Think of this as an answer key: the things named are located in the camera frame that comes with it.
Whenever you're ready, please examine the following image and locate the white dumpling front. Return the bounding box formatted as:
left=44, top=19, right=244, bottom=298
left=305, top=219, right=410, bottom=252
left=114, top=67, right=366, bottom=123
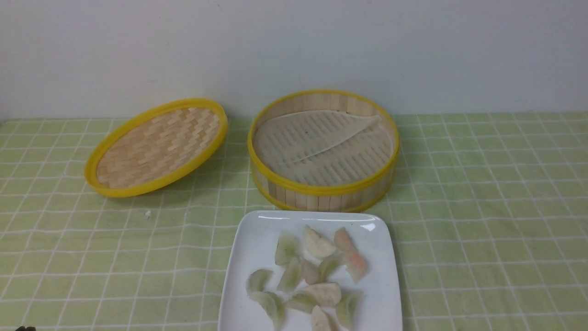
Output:
left=303, top=225, right=336, bottom=260

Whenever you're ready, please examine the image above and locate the white dumpling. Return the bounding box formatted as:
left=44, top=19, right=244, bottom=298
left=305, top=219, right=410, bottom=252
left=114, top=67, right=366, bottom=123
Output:
left=311, top=305, right=338, bottom=331
left=303, top=225, right=336, bottom=260
left=302, top=282, right=342, bottom=307

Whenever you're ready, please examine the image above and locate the white dumpling back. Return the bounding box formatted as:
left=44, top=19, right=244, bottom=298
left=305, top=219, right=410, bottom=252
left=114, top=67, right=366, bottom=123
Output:
left=311, top=305, right=338, bottom=331

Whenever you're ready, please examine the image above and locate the white square plate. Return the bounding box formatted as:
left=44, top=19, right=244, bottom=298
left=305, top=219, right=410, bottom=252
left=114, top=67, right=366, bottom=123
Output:
left=218, top=210, right=404, bottom=331

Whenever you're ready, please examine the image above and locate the yellow-rimmed bamboo steamer basket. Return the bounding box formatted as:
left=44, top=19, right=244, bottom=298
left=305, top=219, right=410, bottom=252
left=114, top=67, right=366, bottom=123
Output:
left=247, top=90, right=400, bottom=212

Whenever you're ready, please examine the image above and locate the green dumpling top left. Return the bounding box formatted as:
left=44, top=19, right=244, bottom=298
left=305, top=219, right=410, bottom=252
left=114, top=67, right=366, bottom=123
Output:
left=274, top=231, right=300, bottom=267

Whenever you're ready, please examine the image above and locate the green dumpling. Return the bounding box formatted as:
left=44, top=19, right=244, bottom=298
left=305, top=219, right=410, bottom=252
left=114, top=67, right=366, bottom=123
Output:
left=318, top=253, right=342, bottom=283
left=285, top=291, right=319, bottom=314
left=246, top=268, right=273, bottom=295
left=249, top=291, right=285, bottom=331
left=277, top=257, right=302, bottom=293
left=335, top=292, right=362, bottom=331
left=274, top=231, right=300, bottom=267

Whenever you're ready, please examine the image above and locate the pink dumpling top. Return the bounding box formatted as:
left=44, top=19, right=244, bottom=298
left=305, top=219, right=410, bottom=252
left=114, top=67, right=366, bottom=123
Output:
left=334, top=227, right=357, bottom=254

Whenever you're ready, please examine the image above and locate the pink dumpling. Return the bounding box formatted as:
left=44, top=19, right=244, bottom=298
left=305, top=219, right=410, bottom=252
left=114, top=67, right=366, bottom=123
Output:
left=334, top=227, right=357, bottom=254
left=344, top=252, right=368, bottom=284

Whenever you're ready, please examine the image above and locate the green dumpling centre left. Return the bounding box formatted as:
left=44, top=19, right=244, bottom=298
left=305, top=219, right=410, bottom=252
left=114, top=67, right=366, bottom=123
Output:
left=277, top=257, right=302, bottom=293

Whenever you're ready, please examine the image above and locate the pink dumpling right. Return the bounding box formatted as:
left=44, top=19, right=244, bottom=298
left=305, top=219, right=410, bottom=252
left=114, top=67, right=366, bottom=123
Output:
left=344, top=252, right=368, bottom=284

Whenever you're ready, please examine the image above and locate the green dumpling far left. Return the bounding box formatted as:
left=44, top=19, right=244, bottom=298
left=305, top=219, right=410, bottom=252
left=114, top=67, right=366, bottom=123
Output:
left=246, top=268, right=273, bottom=295

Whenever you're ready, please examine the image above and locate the yellow-rimmed bamboo steamer lid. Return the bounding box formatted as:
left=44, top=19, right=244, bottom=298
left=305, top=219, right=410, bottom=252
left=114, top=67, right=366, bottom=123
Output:
left=84, top=98, right=228, bottom=198

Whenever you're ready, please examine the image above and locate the white dumpling lower middle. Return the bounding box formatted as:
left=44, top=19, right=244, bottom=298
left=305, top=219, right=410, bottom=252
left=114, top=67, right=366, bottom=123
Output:
left=302, top=282, right=342, bottom=307

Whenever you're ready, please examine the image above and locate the green dumpling bottom left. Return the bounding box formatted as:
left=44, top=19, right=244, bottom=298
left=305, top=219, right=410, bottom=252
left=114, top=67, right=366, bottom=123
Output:
left=249, top=291, right=285, bottom=331

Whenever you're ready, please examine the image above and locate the green dumpling lower middle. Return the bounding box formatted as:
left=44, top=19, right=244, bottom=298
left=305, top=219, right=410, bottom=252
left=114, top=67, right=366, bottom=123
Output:
left=285, top=291, right=319, bottom=314

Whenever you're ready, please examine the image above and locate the green dumpling bottom right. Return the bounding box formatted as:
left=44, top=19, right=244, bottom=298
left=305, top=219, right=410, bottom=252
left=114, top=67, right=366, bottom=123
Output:
left=335, top=292, right=362, bottom=331

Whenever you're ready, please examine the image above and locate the green checkered tablecloth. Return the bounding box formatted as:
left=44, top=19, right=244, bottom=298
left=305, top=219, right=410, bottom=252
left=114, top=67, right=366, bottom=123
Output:
left=0, top=113, right=588, bottom=331

